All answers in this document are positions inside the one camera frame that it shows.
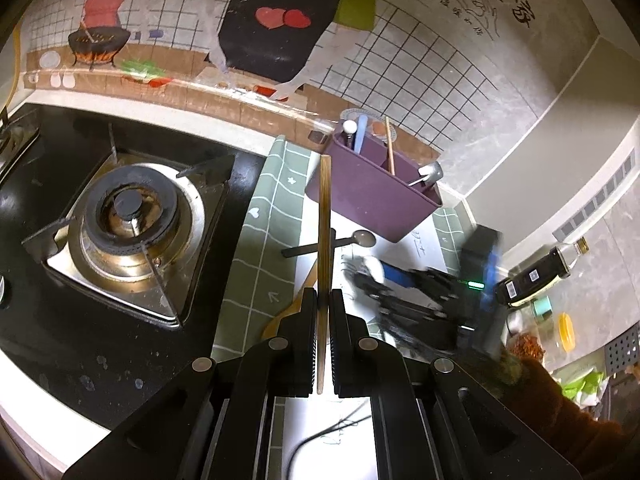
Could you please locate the green plastic bag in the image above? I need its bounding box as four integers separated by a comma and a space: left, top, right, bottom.
559, 369, 609, 407

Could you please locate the wooden spoon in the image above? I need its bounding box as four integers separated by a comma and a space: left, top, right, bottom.
262, 259, 319, 342

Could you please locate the small steel stove burner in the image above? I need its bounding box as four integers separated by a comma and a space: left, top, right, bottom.
0, 109, 41, 182

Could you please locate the black-handled metal spoon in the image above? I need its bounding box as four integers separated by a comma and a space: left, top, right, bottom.
281, 229, 376, 260
407, 161, 445, 189

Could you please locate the wooden chopstick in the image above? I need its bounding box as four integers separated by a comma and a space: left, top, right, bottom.
315, 154, 332, 394
383, 115, 398, 176

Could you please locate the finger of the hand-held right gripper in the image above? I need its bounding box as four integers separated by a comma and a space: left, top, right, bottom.
379, 261, 461, 289
352, 272, 451, 321

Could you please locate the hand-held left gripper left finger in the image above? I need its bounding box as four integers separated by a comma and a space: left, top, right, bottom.
62, 288, 319, 480

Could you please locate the dark soy sauce bottle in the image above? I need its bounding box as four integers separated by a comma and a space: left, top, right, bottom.
494, 237, 591, 309

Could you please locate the large steel stove burner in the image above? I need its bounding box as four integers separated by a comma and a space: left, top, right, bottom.
22, 152, 236, 329

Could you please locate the black gas stove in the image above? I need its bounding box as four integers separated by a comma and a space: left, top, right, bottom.
0, 104, 267, 432

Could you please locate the grey wall vent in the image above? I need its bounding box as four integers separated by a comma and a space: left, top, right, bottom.
552, 147, 640, 241

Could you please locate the cartoon wall poster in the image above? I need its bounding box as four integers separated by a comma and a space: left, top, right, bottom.
15, 0, 602, 197

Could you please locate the yellow-rimmed glass pot lid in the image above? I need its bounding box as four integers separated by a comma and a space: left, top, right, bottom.
6, 24, 24, 112

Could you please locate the purple utensil holder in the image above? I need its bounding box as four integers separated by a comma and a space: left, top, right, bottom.
304, 120, 444, 244

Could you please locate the black perforated basket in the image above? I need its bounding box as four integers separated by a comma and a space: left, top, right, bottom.
602, 324, 640, 377

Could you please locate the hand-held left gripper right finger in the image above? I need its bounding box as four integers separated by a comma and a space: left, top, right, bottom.
327, 288, 583, 480

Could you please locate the black cable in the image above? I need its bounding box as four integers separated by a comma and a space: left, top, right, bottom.
284, 400, 372, 480

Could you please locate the yellow-lidded glass jar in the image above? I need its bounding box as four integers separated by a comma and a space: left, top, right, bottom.
514, 312, 577, 362

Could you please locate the person's right forearm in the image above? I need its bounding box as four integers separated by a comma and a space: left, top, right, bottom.
479, 349, 627, 480

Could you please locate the blue plastic spoon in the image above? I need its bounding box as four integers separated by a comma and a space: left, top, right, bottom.
353, 114, 370, 154

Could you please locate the clear plastic bowl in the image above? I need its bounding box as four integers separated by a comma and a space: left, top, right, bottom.
342, 107, 399, 144

